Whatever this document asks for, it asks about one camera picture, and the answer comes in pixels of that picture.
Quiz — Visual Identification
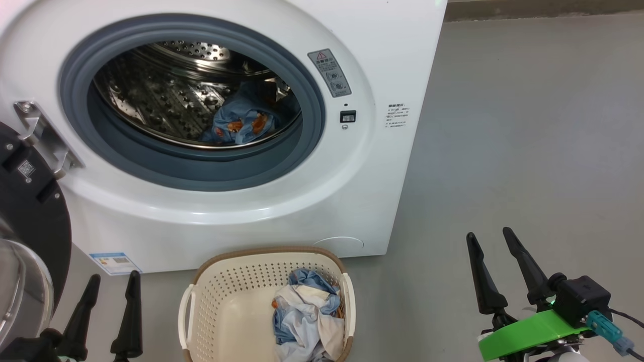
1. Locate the cream perforated laundry basket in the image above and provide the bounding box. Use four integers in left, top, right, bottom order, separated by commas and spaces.
178, 246, 357, 362

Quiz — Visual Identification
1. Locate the grey rubber door gasket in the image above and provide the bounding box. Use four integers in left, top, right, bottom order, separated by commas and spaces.
58, 14, 327, 193

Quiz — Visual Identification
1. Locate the round white filter cover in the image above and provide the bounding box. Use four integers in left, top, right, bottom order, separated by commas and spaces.
313, 236, 364, 252

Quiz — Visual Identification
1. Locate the teal cable connector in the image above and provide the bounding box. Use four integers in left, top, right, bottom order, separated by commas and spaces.
585, 310, 635, 356

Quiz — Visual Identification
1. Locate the white and light blue garment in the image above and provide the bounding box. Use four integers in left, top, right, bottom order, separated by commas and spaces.
272, 268, 347, 362

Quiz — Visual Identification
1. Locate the blue energy label sticker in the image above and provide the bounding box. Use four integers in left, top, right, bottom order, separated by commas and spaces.
89, 252, 143, 276

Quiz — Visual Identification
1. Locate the grey warning label sticker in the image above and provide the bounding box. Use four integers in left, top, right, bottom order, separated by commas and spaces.
307, 48, 352, 98

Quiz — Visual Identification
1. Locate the stainless steel washing machine drum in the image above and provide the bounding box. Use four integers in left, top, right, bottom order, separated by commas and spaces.
93, 40, 303, 150

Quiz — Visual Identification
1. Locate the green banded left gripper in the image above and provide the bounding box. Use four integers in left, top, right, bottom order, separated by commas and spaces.
0, 270, 143, 362

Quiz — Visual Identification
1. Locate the white front-load washing machine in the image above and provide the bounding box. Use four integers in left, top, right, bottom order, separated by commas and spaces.
0, 0, 448, 275

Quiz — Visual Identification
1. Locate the silver metal door hinge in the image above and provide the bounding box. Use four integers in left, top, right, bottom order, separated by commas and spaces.
14, 101, 85, 179

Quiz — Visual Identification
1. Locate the round black glass washer door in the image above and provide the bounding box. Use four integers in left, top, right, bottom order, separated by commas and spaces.
0, 121, 72, 352

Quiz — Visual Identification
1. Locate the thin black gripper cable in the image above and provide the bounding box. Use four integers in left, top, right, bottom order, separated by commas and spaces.
609, 308, 644, 362

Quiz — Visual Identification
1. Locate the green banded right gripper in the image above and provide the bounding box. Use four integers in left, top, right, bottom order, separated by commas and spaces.
466, 227, 592, 362

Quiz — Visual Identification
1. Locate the blue garment with orange print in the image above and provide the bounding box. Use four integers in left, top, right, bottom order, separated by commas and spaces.
201, 81, 282, 145

